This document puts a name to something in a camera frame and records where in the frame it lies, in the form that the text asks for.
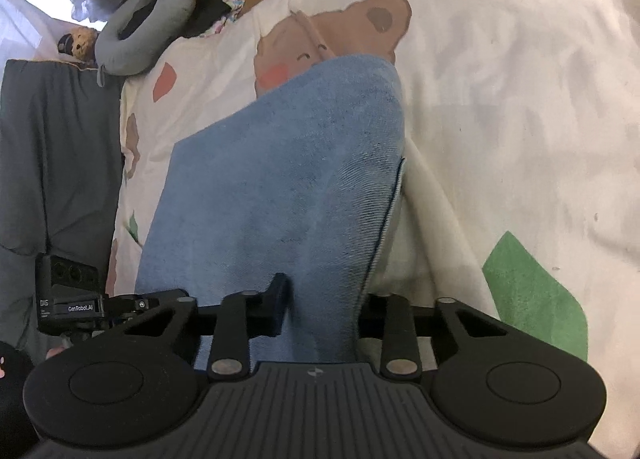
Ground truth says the black cloth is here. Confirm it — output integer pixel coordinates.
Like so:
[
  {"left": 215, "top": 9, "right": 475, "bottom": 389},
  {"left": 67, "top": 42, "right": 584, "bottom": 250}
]
[{"left": 182, "top": 0, "right": 233, "bottom": 38}]

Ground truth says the white curtain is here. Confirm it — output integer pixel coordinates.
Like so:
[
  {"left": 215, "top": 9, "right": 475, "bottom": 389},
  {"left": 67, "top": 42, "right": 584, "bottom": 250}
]
[{"left": 0, "top": 0, "right": 108, "bottom": 62}]

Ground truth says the black paw print item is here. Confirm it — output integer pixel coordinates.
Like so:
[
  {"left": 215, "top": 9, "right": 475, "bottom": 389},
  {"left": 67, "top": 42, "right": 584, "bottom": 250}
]
[{"left": 0, "top": 339, "right": 41, "bottom": 459}]

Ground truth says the dark grey-green garment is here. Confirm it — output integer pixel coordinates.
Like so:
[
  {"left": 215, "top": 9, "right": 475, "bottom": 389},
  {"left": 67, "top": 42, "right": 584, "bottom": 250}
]
[{"left": 0, "top": 59, "right": 126, "bottom": 365}]

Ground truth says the blue sweater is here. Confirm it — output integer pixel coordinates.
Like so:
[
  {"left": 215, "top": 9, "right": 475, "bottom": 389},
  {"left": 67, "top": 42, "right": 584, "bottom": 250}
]
[{"left": 134, "top": 54, "right": 407, "bottom": 365}]

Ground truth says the bear printed blanket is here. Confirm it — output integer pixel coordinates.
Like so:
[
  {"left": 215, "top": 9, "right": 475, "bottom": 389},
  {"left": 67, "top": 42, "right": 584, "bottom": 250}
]
[{"left": 107, "top": 0, "right": 640, "bottom": 455}]

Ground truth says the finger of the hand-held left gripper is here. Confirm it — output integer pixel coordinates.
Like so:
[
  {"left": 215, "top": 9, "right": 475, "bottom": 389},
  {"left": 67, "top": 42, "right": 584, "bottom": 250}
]
[{"left": 102, "top": 289, "right": 188, "bottom": 322}]

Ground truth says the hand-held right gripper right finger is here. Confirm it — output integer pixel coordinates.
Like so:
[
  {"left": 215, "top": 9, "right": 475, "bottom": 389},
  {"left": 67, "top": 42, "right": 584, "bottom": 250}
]
[{"left": 357, "top": 293, "right": 521, "bottom": 381}]

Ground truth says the grey neck pillow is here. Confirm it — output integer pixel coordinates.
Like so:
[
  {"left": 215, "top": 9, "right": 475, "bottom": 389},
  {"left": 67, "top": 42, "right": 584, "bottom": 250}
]
[{"left": 94, "top": 0, "right": 198, "bottom": 87}]

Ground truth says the floral cloth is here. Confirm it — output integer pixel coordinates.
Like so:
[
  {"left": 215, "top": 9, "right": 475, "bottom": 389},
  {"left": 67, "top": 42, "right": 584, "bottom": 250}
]
[{"left": 202, "top": 0, "right": 247, "bottom": 37}]

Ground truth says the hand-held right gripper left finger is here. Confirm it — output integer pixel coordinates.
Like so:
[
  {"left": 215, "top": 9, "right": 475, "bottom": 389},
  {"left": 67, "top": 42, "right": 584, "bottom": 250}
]
[{"left": 120, "top": 272, "right": 295, "bottom": 381}]

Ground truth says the teddy bear toy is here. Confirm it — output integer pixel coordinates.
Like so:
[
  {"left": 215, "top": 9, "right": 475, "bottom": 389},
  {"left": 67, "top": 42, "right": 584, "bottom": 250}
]
[{"left": 56, "top": 26, "right": 98, "bottom": 62}]

